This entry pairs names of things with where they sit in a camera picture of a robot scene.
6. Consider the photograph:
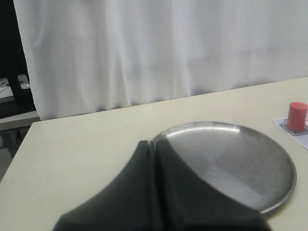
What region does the paper game board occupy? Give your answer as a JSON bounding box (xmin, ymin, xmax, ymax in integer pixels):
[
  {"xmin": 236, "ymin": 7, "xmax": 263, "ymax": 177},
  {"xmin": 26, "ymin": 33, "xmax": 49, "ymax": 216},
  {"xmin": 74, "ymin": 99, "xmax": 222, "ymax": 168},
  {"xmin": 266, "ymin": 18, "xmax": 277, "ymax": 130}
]
[{"xmin": 273, "ymin": 116, "xmax": 308, "ymax": 151}]

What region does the red cylinder game piece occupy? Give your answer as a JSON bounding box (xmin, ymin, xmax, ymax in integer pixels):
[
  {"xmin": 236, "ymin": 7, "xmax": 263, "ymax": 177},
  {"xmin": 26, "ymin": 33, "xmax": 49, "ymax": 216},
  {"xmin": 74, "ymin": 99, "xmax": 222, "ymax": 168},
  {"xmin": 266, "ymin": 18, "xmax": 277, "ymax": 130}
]
[{"xmin": 287, "ymin": 102, "xmax": 308, "ymax": 132}]

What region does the round metal plate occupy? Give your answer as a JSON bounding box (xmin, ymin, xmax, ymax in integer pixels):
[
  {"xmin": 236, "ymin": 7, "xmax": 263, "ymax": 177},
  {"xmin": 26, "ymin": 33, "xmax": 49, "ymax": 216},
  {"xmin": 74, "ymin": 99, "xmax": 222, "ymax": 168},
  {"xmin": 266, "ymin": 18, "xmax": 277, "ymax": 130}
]
[{"xmin": 153, "ymin": 121, "xmax": 296, "ymax": 214}]

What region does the white curtain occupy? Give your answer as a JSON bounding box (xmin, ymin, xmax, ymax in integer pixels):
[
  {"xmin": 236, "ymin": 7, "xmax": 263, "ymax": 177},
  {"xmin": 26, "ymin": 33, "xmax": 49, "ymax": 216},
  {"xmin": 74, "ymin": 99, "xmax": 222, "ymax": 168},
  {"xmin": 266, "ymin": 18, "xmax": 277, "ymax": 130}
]
[{"xmin": 14, "ymin": 0, "xmax": 308, "ymax": 120}]

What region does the black stand in background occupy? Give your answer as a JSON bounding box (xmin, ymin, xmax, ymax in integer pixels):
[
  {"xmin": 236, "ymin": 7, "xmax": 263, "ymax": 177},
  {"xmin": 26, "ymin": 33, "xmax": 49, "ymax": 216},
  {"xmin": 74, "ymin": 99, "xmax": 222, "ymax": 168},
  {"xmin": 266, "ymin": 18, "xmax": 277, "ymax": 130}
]
[{"xmin": 0, "ymin": 0, "xmax": 34, "ymax": 108}]

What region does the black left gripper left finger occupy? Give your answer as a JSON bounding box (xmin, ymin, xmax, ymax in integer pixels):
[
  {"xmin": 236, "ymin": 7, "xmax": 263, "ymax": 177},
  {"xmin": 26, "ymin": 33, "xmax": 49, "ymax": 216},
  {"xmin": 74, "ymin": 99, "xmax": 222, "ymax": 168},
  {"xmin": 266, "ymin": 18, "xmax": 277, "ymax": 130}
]
[{"xmin": 53, "ymin": 141, "xmax": 152, "ymax": 231}]

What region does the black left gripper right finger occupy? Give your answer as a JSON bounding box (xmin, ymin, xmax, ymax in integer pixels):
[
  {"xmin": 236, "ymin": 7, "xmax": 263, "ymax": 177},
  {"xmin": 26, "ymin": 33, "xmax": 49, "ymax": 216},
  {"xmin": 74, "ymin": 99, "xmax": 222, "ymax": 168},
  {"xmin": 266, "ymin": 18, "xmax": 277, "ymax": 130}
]
[{"xmin": 155, "ymin": 140, "xmax": 271, "ymax": 231}]

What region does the background grey table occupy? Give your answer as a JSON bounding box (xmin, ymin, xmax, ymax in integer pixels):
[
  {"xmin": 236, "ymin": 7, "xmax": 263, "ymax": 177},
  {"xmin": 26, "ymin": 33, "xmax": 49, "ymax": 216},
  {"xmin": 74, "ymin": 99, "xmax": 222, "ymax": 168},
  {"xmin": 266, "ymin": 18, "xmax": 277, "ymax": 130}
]
[{"xmin": 0, "ymin": 75, "xmax": 40, "ymax": 131}]

